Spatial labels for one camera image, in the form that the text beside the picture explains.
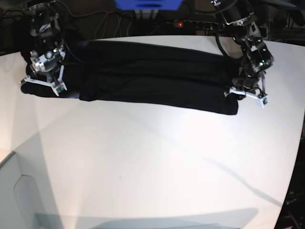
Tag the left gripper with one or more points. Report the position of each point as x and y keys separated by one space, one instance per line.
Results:
x=252 y=86

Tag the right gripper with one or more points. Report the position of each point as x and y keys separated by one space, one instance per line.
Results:
x=42 y=82

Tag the black T-shirt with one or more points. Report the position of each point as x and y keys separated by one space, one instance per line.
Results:
x=147 y=73

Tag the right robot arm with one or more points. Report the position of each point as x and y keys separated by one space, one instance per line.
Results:
x=47 y=56

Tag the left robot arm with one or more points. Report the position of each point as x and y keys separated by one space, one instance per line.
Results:
x=238 y=15

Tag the black power strip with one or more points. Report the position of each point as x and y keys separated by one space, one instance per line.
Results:
x=194 y=25

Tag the blue plastic bin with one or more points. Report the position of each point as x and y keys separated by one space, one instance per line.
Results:
x=148 y=4

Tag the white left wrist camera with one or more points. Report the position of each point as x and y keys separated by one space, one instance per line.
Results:
x=262 y=101

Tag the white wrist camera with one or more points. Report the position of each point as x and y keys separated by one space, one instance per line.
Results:
x=59 y=88
x=262 y=101

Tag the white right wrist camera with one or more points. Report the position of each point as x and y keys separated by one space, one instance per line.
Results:
x=59 y=88

